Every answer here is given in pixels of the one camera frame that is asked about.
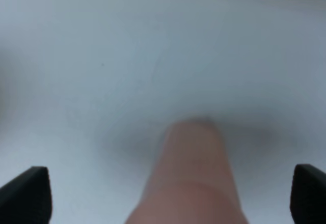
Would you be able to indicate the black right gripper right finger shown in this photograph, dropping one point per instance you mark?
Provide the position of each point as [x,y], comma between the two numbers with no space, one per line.
[307,199]

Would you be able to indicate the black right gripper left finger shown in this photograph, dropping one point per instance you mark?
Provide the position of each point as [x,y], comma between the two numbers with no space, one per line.
[27,198]

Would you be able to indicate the pink bottle white cap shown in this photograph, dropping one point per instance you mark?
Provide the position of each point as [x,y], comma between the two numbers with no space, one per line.
[192,180]

